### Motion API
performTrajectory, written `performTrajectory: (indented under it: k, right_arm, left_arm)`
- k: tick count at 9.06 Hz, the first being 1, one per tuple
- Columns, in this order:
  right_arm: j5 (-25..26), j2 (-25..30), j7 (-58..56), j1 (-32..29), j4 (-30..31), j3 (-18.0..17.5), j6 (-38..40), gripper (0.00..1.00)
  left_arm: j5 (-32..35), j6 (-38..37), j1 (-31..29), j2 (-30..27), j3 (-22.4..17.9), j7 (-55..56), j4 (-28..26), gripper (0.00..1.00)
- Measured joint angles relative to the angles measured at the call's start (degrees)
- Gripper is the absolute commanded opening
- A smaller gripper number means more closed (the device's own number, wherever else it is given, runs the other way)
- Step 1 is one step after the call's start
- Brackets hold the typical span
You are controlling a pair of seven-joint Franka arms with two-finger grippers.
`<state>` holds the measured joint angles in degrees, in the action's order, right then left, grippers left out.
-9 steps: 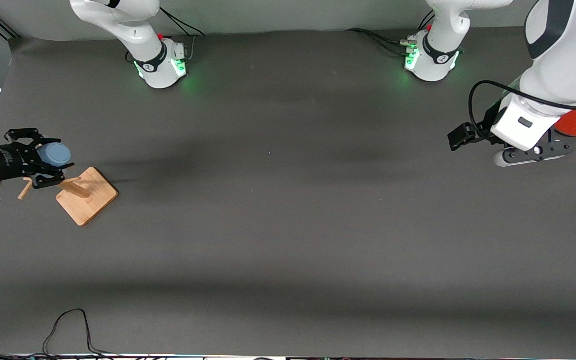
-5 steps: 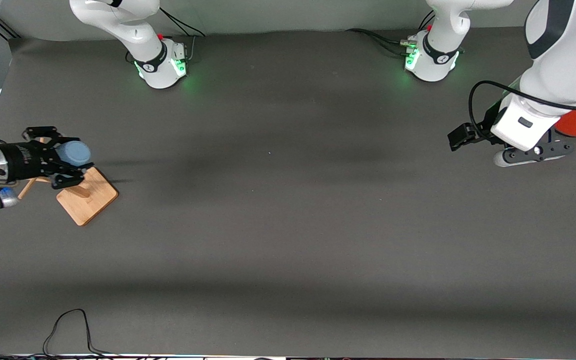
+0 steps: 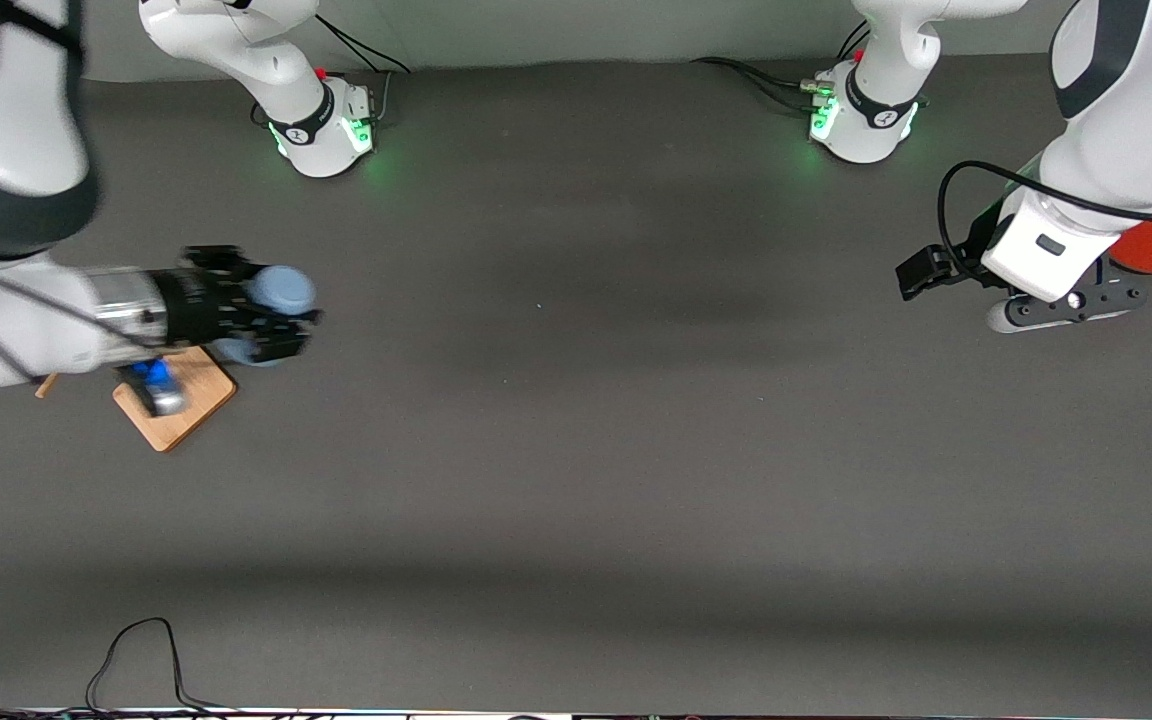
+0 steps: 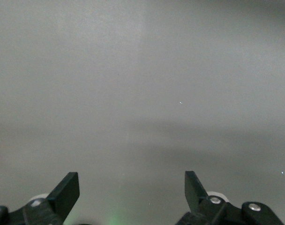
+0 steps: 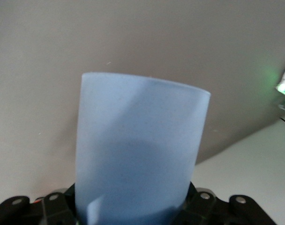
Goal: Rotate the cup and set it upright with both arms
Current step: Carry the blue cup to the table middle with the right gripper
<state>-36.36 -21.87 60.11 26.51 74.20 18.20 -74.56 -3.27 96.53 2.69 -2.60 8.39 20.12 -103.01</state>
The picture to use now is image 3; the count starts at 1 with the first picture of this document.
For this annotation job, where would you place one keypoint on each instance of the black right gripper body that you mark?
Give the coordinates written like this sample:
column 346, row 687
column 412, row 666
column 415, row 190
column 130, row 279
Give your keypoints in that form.
column 194, row 304

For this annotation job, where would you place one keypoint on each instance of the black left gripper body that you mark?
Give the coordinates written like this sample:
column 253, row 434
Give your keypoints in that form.
column 976, row 243

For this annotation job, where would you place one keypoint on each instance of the light blue cup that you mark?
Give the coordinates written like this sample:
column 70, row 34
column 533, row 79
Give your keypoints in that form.
column 281, row 288

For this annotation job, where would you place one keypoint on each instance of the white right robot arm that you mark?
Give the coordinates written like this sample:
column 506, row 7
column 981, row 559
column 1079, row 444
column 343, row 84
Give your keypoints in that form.
column 6, row 140

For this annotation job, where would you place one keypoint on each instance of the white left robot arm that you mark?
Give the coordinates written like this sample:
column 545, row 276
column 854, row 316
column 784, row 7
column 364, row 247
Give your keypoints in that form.
column 1126, row 110

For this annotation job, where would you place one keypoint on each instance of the wooden cup rack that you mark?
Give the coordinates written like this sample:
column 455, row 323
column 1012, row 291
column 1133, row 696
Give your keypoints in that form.
column 198, row 400

